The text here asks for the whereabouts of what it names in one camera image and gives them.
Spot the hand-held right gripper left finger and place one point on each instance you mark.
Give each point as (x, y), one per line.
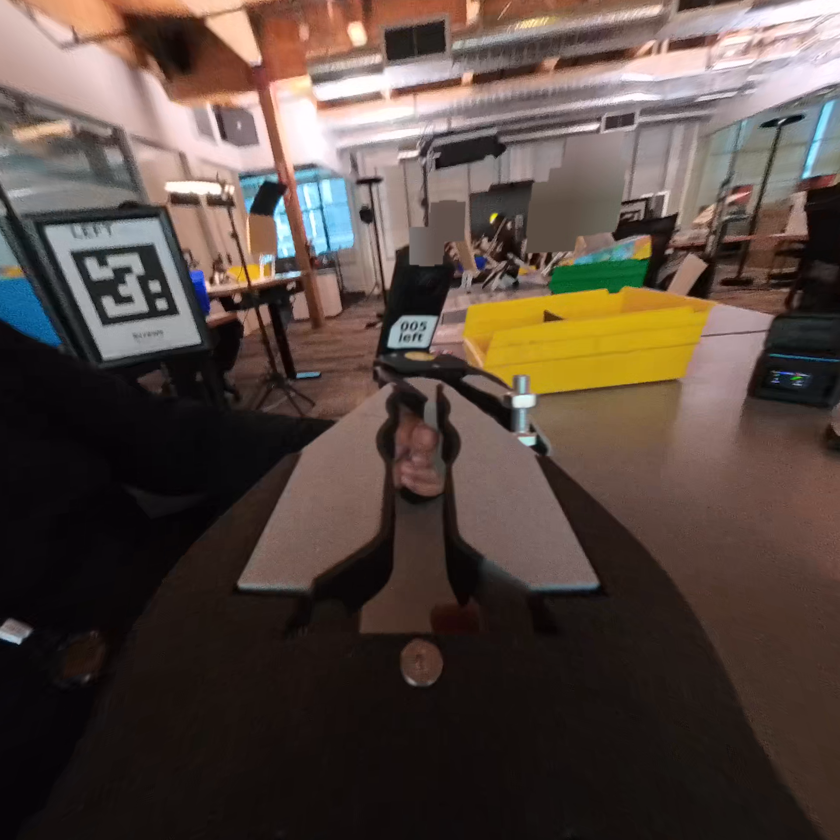
(315, 512)

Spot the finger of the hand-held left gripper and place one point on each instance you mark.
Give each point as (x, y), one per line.
(539, 446)
(482, 377)

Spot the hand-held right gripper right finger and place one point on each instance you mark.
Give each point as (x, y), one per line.
(518, 518)

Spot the steel bolt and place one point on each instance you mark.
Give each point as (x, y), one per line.
(523, 420)

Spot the steel hex nut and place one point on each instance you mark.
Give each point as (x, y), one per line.
(522, 401)

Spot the yellow plastic bin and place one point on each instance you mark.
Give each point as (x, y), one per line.
(590, 361)

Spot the person's left forearm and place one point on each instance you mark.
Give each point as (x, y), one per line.
(197, 446)

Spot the person's left hand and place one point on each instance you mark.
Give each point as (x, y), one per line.
(410, 459)

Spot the white cabinet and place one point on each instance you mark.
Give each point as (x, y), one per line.
(321, 298)

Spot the black floor lamp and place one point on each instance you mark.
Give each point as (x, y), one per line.
(371, 180)
(782, 121)

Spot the green plastic bin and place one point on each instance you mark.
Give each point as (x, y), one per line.
(590, 279)

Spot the black light tripod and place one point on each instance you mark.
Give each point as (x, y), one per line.
(270, 371)

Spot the black overhead studio light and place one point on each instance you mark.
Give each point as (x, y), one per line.
(466, 151)

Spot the wooden desk with black legs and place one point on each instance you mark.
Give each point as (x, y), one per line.
(262, 283)

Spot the black softbox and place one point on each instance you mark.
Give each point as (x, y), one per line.
(268, 197)

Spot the colourful box stack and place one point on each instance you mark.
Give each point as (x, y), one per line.
(623, 253)

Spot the blue plastic bin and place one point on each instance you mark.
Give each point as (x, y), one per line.
(199, 292)

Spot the black device with screen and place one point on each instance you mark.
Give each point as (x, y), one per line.
(797, 341)

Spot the framed marker sign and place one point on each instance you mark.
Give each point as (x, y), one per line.
(118, 289)

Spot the black office chair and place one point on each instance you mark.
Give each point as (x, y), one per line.
(820, 262)

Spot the dark wall screen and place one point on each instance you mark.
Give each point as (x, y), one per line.
(508, 203)

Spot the wooden post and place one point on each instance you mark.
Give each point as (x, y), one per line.
(289, 197)

